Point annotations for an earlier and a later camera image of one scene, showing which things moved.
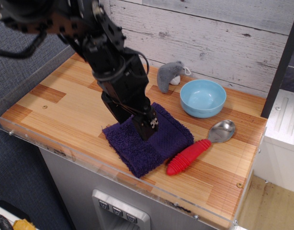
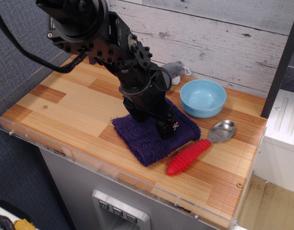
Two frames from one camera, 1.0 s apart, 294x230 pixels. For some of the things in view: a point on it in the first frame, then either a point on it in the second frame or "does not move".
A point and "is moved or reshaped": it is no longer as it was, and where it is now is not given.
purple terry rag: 142,157 is moved or reshaped
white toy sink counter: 278,160 does not move
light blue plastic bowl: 203,98 does not move
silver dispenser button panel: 110,213 does not move
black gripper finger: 147,123 to 164,128
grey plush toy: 170,73 does not move
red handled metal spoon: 221,131 does not move
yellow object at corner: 23,224 does not move
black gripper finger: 121,113 to 140,115
